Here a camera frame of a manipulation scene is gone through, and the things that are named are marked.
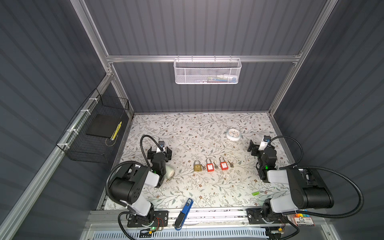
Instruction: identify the brass padlock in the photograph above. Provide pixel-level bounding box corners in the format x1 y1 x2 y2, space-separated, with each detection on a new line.
194 160 203 172

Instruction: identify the red padlock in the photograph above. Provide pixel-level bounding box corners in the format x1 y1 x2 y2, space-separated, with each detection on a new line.
219 157 229 171
206 158 215 173

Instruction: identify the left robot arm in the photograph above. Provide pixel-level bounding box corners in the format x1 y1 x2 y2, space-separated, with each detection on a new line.
105 135 175 225

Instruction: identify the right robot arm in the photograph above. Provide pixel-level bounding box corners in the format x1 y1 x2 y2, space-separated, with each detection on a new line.
246 136 365 224

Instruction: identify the green marker pen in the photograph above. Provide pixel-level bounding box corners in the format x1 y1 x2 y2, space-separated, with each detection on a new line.
252 187 275 196

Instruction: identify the white round clock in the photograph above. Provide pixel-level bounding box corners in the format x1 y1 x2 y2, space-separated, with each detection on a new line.
226 128 242 142

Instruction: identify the black pad in basket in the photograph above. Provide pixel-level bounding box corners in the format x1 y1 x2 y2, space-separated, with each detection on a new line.
86 114 120 138

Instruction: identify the blue black utility knife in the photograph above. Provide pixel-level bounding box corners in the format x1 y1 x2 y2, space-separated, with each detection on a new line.
174 198 194 231

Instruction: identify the coloured marker pack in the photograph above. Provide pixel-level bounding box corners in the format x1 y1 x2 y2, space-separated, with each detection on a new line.
288 214 315 227

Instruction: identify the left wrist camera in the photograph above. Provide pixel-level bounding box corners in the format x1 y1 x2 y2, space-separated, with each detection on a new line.
158 141 165 152

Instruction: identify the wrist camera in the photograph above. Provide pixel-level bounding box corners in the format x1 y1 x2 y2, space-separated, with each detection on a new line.
158 141 165 152
259 136 272 151

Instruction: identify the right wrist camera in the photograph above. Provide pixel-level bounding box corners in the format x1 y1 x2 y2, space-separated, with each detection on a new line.
259 136 272 151

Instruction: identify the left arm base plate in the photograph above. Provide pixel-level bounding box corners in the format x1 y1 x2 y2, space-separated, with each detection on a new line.
127 211 169 228

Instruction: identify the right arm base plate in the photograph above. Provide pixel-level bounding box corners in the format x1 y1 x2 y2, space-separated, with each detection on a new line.
246 208 288 225

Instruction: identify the black wire basket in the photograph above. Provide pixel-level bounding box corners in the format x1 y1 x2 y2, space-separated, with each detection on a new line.
57 90 130 164

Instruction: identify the white wire mesh basket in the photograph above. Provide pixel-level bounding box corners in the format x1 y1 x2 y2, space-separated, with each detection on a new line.
173 58 242 85

